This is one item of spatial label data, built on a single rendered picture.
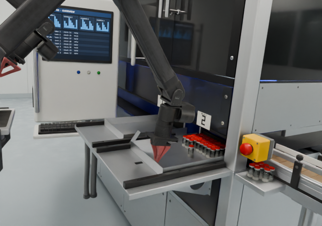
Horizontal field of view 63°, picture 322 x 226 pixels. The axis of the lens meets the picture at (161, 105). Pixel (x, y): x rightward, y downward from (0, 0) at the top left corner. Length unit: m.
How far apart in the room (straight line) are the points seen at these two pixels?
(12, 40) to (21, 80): 5.55
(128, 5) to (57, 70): 0.99
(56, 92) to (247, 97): 1.13
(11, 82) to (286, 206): 5.65
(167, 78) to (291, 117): 0.56
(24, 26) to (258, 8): 0.67
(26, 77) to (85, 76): 4.60
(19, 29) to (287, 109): 0.94
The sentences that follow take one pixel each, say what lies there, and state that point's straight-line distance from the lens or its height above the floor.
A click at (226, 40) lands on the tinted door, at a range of 1.02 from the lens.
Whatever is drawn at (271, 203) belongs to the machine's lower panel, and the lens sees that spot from 1.29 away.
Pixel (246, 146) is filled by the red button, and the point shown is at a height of 1.01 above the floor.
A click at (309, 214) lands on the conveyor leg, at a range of 1.06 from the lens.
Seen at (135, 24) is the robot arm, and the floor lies 1.36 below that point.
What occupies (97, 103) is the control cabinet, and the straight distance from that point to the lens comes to 1.73.
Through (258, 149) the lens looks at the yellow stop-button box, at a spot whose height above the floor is 1.00.
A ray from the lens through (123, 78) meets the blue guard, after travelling 1.82.
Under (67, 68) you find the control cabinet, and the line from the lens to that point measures 1.67.
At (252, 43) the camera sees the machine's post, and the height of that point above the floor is 1.33.
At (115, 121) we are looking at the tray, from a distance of 1.42.
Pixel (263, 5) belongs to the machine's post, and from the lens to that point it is 0.95.
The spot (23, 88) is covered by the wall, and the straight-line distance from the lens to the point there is 6.28.
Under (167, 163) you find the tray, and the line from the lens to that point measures 1.00.
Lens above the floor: 1.31
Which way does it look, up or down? 13 degrees down
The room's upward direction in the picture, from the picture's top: 4 degrees clockwise
